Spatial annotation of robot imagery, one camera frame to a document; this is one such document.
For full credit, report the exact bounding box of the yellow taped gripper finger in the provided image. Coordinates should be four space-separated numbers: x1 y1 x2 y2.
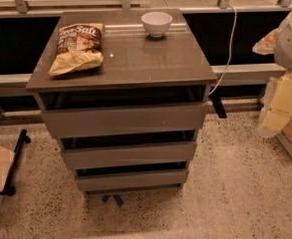
252 29 277 56

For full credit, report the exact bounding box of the grey top drawer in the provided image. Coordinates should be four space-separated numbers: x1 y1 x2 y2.
42 104 207 138

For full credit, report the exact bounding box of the grey drawer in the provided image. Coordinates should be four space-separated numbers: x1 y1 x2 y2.
75 169 188 191
42 104 207 138
62 141 196 169

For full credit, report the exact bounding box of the grey drawer cabinet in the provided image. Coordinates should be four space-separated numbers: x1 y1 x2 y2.
26 10 216 194

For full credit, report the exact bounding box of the grey bottom drawer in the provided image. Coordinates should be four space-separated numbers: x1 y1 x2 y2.
75 169 188 191

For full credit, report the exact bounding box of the grey middle drawer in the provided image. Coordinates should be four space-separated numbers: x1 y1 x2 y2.
62 141 196 169

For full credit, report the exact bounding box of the white ceramic bowl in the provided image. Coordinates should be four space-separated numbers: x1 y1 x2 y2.
142 12 172 37

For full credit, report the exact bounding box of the sea salt chip bag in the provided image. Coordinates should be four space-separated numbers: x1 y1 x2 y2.
48 23 104 77

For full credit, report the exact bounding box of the blue tape cross marker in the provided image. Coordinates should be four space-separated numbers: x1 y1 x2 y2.
101 193 125 209

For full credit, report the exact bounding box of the black metal stand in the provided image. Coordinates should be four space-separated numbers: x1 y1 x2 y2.
0 129 31 196

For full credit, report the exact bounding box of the white power cable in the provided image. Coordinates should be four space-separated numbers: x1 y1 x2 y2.
207 4 238 97

